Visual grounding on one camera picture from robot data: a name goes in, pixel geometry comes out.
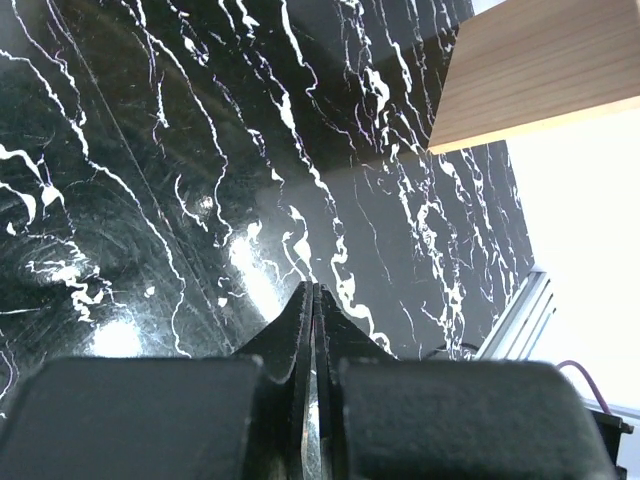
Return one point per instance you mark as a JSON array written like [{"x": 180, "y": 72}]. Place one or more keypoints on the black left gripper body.
[{"x": 611, "y": 429}]

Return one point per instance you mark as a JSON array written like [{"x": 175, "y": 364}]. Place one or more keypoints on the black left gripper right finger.
[{"x": 384, "y": 418}]

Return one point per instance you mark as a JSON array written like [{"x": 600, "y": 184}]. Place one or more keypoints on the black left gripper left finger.
[{"x": 235, "y": 417}]

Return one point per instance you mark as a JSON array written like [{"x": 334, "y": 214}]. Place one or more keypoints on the wooden two-tier shelf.
[{"x": 525, "y": 66}]

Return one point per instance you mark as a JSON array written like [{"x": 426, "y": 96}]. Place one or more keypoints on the aluminium rail frame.
[{"x": 523, "y": 321}]

